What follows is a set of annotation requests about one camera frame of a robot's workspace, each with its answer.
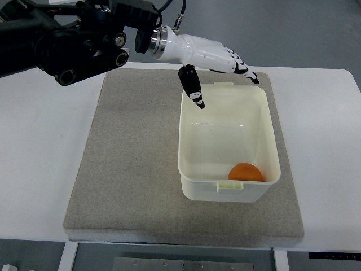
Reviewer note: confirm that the orange fruit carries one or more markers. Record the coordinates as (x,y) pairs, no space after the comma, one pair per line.
(245,172)

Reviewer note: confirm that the white plastic box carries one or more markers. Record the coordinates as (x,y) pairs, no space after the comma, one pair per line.
(235,126)

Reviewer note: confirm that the small white block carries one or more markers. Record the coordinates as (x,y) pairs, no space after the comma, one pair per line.
(8,267)

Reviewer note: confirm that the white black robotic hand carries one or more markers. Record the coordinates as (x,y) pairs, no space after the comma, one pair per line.
(192,52)

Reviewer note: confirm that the grey metal plate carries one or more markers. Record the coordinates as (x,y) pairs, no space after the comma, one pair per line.
(129,263)

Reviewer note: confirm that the grey foam mat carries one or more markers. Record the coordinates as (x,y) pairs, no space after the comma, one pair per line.
(128,187)

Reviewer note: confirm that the black control panel strip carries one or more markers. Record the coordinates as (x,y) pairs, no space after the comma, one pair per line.
(335,256)

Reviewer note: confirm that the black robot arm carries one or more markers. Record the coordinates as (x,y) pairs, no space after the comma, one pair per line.
(73,42)

